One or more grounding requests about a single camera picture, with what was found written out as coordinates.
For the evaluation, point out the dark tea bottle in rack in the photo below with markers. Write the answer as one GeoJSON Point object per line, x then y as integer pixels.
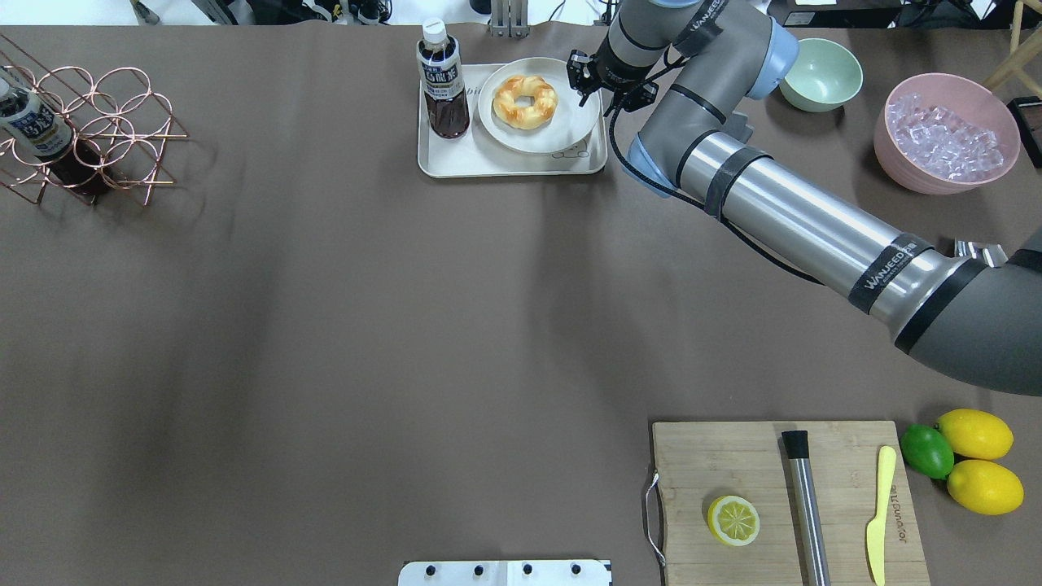
{"type": "Point", "coordinates": [72, 162]}

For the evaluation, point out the glazed donut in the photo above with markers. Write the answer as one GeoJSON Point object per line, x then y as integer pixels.
{"type": "Point", "coordinates": [525, 103]}

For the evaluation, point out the tea bottle on tray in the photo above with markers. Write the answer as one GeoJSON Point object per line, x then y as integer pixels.
{"type": "Point", "coordinates": [443, 85]}

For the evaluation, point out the white plate with donut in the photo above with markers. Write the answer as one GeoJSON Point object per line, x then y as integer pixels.
{"type": "Point", "coordinates": [571, 123]}

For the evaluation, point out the mint green bowl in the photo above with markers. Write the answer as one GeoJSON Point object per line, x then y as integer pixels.
{"type": "Point", "coordinates": [824, 77]}

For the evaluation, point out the yellow plastic knife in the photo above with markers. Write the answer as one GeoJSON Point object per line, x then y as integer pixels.
{"type": "Point", "coordinates": [876, 527]}

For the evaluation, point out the aluminium frame post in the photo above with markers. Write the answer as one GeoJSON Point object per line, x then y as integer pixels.
{"type": "Point", "coordinates": [509, 18]}

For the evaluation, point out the pink bowl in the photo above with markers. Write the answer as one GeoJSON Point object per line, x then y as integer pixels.
{"type": "Point", "coordinates": [939, 134]}

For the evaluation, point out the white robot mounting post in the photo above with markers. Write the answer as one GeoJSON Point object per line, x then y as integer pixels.
{"type": "Point", "coordinates": [507, 572]}

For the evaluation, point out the green lime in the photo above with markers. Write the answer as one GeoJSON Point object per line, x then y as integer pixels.
{"type": "Point", "coordinates": [927, 451]}

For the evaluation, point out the half lemon slice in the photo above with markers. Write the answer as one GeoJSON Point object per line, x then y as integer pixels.
{"type": "Point", "coordinates": [733, 520]}

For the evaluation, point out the yellow lemon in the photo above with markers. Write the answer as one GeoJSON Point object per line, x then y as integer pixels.
{"type": "Point", "coordinates": [976, 433]}
{"type": "Point", "coordinates": [985, 487]}

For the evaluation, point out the copper wire bottle rack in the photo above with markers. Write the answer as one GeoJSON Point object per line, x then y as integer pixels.
{"type": "Point", "coordinates": [128, 123]}

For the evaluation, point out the wooden cutting board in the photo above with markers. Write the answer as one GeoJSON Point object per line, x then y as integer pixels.
{"type": "Point", "coordinates": [698, 462]}

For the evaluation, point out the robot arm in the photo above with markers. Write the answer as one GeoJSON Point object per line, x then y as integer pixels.
{"type": "Point", "coordinates": [695, 61]}

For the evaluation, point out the steel muddler black tip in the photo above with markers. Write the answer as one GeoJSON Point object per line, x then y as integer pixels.
{"type": "Point", "coordinates": [797, 449]}

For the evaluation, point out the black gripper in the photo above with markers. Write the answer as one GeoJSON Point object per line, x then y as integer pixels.
{"type": "Point", "coordinates": [601, 76]}

